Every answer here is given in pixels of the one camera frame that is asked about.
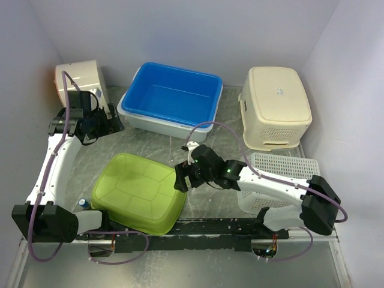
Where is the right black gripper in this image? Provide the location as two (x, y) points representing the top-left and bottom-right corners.
(174, 159), (215, 193)

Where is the green plastic tub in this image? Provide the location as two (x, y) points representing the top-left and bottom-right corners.
(91, 153), (186, 236)

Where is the large cream perforated basket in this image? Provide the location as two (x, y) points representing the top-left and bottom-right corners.
(238, 67), (312, 151)

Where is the white perforated basket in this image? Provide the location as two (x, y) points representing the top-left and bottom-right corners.
(237, 152), (320, 215)

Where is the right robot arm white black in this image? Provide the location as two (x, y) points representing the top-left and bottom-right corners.
(174, 142), (342, 239)

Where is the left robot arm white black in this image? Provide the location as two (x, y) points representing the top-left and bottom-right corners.
(11, 91), (124, 243)

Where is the cream cylindrical appliance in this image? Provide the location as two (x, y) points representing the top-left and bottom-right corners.
(55, 60), (109, 109)

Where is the blue plastic tub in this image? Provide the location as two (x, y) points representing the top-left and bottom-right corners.
(121, 62), (223, 127)

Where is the small blue capped bottle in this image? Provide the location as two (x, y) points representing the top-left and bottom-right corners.
(78, 198), (91, 209)

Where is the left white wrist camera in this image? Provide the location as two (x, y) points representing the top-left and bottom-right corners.
(89, 87), (103, 110)

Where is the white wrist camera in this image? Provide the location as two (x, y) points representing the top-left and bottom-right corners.
(182, 142), (199, 168)
(89, 87), (103, 110)

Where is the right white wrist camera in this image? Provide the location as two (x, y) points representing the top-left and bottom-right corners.
(182, 142), (199, 168)

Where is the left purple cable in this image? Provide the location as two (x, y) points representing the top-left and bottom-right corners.
(27, 70), (149, 265)

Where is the purple cable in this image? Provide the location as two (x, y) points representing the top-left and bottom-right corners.
(181, 121), (349, 262)
(27, 70), (149, 265)

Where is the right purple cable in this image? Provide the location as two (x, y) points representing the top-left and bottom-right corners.
(181, 121), (349, 262)

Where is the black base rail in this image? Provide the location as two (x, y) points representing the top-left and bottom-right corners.
(76, 218), (289, 253)

